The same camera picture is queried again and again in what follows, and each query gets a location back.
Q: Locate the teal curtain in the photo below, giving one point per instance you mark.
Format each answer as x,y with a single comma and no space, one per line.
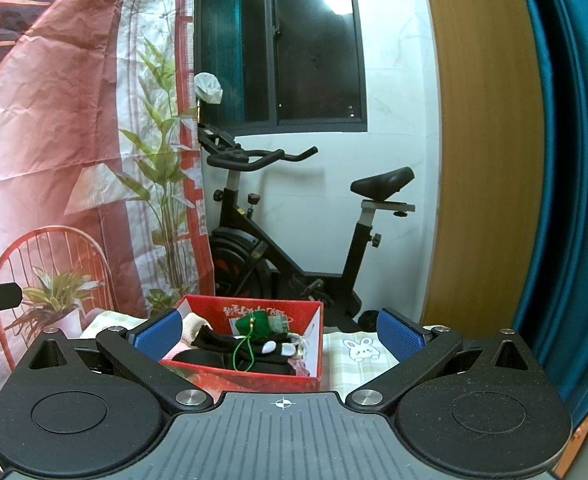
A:
574,185

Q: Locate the checked green tablecloth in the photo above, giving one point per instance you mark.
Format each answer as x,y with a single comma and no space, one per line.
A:
359,367

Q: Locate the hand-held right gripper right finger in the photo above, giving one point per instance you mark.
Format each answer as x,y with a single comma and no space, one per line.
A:
400,335

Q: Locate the black curved cloth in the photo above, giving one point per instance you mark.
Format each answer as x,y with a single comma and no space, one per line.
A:
208,360

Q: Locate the red strawberry print box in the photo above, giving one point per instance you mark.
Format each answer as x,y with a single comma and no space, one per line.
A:
269,382

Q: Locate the printed backdrop cloth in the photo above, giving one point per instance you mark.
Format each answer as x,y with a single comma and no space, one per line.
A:
48,110

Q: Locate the wooden door panel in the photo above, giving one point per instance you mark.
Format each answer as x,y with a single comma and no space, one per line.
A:
484,135

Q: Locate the dark window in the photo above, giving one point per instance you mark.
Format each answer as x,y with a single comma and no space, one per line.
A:
304,45

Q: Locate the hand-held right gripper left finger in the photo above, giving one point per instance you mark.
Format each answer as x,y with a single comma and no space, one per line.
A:
159,334

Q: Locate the black sock with white patch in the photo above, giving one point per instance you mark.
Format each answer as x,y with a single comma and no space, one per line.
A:
279,347

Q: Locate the white knitted cloth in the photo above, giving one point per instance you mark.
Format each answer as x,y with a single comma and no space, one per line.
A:
191,325

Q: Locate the black exercise bike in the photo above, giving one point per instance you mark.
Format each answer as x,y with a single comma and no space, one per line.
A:
254,260

